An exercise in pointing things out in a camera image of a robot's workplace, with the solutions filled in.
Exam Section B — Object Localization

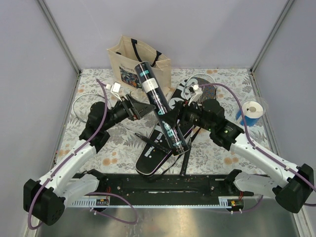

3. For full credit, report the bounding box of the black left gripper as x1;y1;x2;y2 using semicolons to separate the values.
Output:
103;94;156;131

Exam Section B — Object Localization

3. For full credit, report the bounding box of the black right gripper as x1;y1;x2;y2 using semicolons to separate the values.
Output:
159;98;214;132

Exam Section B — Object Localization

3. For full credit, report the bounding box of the black shuttlecock tube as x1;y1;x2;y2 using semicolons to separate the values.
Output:
135;61;189;155

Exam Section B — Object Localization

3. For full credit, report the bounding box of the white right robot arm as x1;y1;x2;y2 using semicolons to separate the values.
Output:
158;99;316;213

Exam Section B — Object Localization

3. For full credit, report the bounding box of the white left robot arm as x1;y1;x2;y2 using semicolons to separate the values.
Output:
23;94;155;230

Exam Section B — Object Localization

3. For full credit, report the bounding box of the floral table mat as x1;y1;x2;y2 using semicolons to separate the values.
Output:
53;68;279;175

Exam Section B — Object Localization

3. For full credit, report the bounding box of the white racket black grip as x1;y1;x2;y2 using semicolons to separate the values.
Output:
72;93;171;154

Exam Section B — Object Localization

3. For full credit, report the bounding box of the black sport racket cover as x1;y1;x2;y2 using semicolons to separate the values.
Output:
135;79;218;176

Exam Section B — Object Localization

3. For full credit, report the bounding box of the white racket on cover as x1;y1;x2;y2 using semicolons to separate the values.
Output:
180;73;216;177

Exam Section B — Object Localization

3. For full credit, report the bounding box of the beige floral tote bag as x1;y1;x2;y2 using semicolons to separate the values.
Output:
107;36;171;93

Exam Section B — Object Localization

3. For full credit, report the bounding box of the white blue tape roll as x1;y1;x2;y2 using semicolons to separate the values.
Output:
236;101;265;126

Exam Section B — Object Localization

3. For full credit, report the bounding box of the clear plastic tube lid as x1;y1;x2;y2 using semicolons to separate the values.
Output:
256;97;269;115

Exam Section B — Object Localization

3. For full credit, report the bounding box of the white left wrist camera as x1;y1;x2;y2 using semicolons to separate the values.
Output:
106;82;121;101

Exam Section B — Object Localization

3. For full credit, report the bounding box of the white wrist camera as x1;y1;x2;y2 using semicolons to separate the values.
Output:
188;84;202;105
106;82;121;101

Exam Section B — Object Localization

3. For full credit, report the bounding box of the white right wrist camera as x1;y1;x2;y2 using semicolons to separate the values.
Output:
188;84;202;105

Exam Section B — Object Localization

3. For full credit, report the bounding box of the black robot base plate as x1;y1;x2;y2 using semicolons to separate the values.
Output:
96;173;253;206

